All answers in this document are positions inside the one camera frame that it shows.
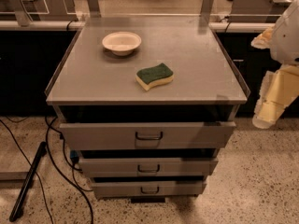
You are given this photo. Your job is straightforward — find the left metal post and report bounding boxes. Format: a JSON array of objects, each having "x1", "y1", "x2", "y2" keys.
[{"x1": 8, "y1": 0, "x2": 32, "y2": 27}]

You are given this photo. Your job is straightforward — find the background desk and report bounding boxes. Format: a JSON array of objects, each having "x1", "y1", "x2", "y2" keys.
[
  {"x1": 229, "y1": 0, "x2": 293, "y2": 23},
  {"x1": 0, "y1": 0, "x2": 77, "y2": 21}
]

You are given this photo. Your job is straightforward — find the grey top drawer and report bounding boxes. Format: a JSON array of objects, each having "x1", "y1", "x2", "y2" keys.
[{"x1": 60, "y1": 121, "x2": 235, "y2": 150}]

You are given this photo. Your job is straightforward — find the green and yellow sponge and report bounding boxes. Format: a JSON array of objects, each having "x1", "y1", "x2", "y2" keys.
[{"x1": 135, "y1": 63, "x2": 174, "y2": 91}]

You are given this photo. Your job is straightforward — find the white paper bowl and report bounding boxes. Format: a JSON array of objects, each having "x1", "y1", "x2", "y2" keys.
[{"x1": 102, "y1": 32, "x2": 142, "y2": 56}]

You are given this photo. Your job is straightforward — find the grey metal drawer cabinet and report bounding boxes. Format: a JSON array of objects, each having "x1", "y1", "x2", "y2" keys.
[{"x1": 47, "y1": 16, "x2": 249, "y2": 199}]

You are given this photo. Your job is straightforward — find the thin black floor cable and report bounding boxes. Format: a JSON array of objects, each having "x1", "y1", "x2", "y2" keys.
[{"x1": 0, "y1": 119, "x2": 55, "y2": 224}]

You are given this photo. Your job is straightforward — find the background desk left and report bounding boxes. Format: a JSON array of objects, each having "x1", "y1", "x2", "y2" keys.
[{"x1": 0, "y1": 0, "x2": 77, "y2": 21}]

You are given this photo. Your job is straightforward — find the grey middle drawer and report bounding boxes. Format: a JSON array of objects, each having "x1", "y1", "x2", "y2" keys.
[{"x1": 78, "y1": 158, "x2": 218, "y2": 177}]

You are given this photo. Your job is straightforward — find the grey drawer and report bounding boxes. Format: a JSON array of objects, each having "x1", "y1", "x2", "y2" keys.
[
  {"x1": 60, "y1": 121, "x2": 235, "y2": 150},
  {"x1": 78, "y1": 158, "x2": 218, "y2": 177},
  {"x1": 92, "y1": 180, "x2": 206, "y2": 199}
]

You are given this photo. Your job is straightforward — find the centre-left metal post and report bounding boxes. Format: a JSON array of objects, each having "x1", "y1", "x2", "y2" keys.
[{"x1": 87, "y1": 0, "x2": 101, "y2": 18}]

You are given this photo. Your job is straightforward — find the white horizontal rail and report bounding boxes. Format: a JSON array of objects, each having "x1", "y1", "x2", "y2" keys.
[{"x1": 0, "y1": 21, "x2": 274, "y2": 33}]

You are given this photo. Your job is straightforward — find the right metal post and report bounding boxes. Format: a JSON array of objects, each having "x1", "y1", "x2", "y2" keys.
[{"x1": 200, "y1": 0, "x2": 214, "y2": 17}]

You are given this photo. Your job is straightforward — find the background desk right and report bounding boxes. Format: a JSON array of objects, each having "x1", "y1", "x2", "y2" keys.
[{"x1": 229, "y1": 0, "x2": 293, "y2": 23}]

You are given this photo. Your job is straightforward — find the clear acrylic panel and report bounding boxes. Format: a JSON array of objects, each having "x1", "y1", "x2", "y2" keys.
[{"x1": 0, "y1": 0, "x2": 76, "y2": 15}]

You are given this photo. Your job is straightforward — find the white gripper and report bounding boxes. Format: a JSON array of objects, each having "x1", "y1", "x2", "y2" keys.
[{"x1": 250, "y1": 27, "x2": 299, "y2": 129}]

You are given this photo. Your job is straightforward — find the black bar on floor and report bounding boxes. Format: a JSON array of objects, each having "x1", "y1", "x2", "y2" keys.
[{"x1": 9, "y1": 142, "x2": 46, "y2": 222}]

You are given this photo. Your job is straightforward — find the grey bottom drawer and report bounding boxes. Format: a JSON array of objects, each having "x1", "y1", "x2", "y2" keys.
[{"x1": 92, "y1": 180, "x2": 206, "y2": 199}]

